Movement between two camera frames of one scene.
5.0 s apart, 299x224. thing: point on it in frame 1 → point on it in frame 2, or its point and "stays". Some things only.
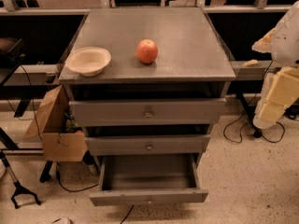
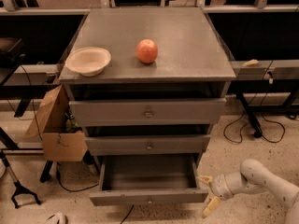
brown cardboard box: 62,140 stays
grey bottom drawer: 148,178 stays
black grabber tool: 19,189 stays
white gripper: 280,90 → 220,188
